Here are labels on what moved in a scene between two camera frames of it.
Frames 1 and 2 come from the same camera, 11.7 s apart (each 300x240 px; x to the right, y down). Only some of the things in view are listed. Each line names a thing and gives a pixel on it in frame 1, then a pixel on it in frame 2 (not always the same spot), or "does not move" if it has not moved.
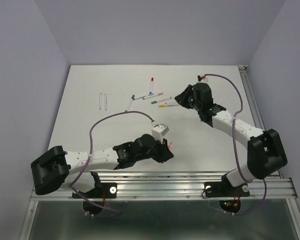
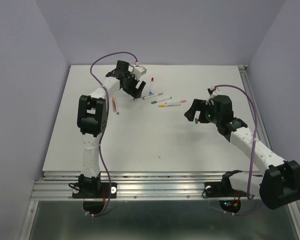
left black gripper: [164, 152] → [135, 93]
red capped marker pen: [152, 80] does not move
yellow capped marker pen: [166, 105] does not move
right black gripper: [181, 97] → [197, 106]
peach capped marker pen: [158, 94] does not move
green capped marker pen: [161, 100] does not move
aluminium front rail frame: [176, 186] does not move
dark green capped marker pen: [132, 98] → [116, 106]
